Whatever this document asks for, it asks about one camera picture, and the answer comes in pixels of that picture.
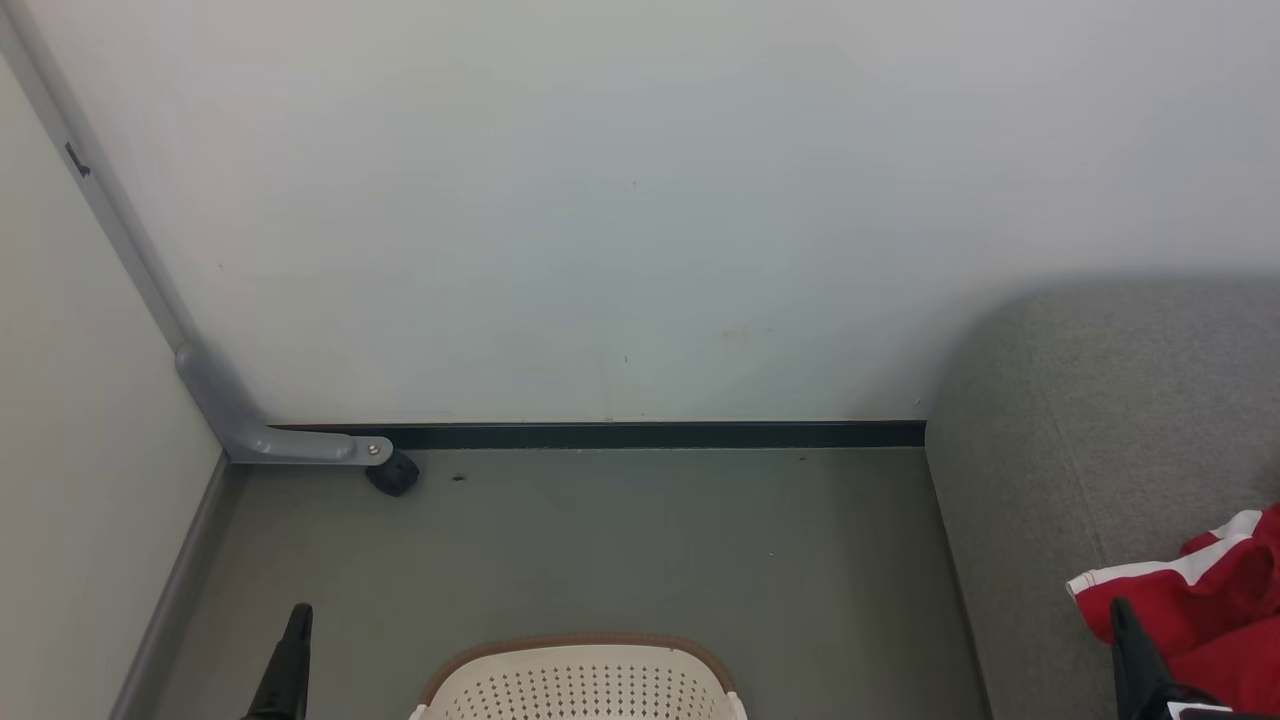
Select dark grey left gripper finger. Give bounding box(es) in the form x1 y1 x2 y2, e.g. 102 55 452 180
243 602 314 720

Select black caster wheel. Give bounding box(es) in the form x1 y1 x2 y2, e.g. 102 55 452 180
364 450 421 498

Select grey fabric sofa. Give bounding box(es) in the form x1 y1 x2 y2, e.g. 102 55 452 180
924 278 1280 720

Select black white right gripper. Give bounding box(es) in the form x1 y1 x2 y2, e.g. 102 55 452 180
1109 597 1280 720

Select grey floor skirting strip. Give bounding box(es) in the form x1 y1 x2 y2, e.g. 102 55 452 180
108 450 233 720

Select red shorts with white stripe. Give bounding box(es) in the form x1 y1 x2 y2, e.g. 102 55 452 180
1065 505 1280 716

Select cream perforated plastic laundry basket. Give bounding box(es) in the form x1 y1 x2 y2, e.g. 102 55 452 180
408 633 749 720

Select black wall baseboard strip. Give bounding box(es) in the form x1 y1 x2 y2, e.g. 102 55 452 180
268 420 927 450

